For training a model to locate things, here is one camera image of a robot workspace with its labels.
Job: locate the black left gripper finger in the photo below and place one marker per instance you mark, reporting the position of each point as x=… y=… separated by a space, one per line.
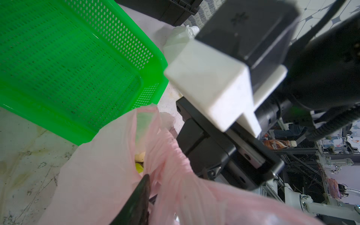
x=135 y=210

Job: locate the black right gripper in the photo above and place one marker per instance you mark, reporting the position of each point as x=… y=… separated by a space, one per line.
x=240 y=158

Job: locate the pink plastic bag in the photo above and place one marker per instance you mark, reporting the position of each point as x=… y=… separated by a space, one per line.
x=94 y=185

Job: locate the yellow-green pear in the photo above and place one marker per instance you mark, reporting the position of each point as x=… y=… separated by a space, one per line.
x=139 y=160

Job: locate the green plastic basket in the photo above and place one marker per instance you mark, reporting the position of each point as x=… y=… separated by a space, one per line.
x=72 y=67

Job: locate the white plastic bag lemon print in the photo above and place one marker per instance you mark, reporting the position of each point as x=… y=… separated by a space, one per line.
x=177 y=40

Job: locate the black toolbox yellow latch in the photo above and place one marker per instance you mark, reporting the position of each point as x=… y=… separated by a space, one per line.
x=172 y=12

